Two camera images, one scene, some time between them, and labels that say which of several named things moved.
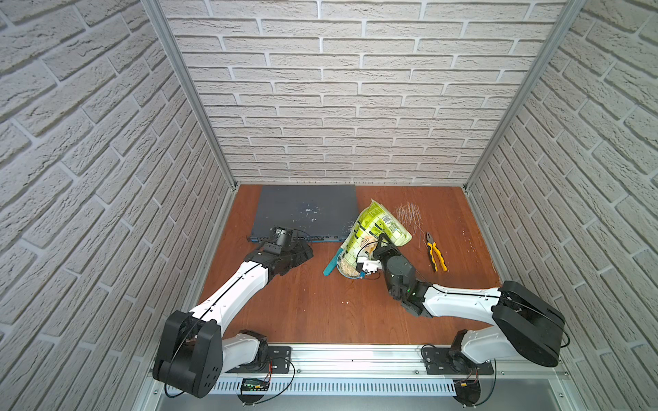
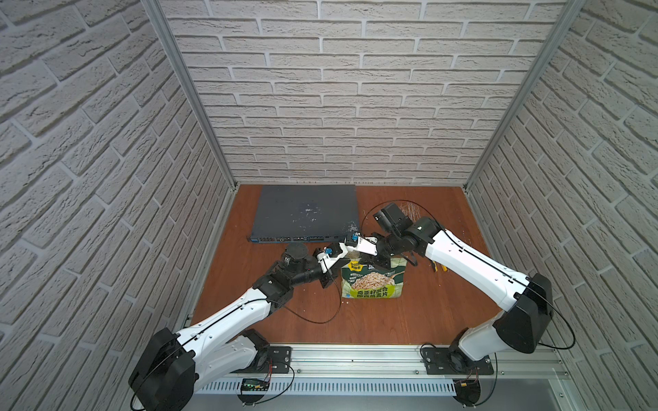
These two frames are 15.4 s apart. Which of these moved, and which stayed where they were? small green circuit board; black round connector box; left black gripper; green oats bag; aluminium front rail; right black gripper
Moved: right black gripper; left black gripper; green oats bag
Stayed: small green circuit board; aluminium front rail; black round connector box
